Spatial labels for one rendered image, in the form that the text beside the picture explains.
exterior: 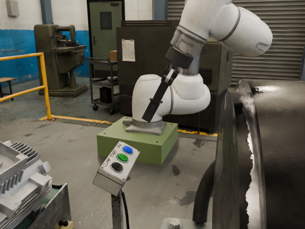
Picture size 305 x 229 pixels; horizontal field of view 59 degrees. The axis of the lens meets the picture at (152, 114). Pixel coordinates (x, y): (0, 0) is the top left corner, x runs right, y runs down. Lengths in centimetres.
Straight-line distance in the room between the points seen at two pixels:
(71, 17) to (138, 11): 203
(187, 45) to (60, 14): 792
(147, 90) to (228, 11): 65
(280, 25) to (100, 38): 451
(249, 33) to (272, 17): 613
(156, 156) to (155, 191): 22
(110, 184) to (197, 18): 46
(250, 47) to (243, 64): 613
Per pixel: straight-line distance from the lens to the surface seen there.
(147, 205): 101
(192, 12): 75
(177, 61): 76
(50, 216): 86
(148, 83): 130
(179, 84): 133
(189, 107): 136
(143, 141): 125
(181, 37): 75
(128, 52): 408
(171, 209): 100
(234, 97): 16
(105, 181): 68
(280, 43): 696
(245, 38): 81
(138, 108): 132
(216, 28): 76
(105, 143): 133
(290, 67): 705
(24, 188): 74
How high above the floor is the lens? 140
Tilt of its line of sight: 18 degrees down
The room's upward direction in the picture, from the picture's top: straight up
